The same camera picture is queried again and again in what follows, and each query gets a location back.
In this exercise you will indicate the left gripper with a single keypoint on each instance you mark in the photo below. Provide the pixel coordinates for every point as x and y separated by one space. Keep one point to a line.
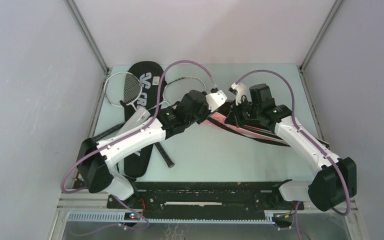
207 111

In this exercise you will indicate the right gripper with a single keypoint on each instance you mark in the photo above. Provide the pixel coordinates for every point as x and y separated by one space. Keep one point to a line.
235 111

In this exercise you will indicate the pink sport racket bag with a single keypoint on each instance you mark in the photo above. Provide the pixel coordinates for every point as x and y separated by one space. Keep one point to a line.
223 119

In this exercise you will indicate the white shuttlecock tube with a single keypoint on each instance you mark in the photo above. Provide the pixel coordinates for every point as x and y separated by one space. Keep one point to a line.
138 118

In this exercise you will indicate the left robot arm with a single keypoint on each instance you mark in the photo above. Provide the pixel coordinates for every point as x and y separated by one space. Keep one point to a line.
99 158

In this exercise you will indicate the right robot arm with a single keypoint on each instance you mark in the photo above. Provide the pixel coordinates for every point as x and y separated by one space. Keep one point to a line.
335 178

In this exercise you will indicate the white racket under pink bag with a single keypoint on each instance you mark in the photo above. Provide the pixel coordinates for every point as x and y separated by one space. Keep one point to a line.
173 92

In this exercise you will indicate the black racket bag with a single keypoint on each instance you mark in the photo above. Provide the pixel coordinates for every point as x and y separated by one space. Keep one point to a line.
136 164

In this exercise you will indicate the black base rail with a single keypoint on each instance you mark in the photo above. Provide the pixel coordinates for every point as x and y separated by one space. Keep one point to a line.
208 201

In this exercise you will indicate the right aluminium frame post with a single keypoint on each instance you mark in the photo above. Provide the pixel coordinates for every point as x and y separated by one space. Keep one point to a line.
321 33

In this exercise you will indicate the aluminium frame post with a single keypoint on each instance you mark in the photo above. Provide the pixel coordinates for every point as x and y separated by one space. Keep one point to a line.
321 33
90 41

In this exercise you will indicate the left aluminium frame post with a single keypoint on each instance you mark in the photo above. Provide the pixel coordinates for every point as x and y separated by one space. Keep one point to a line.
90 41

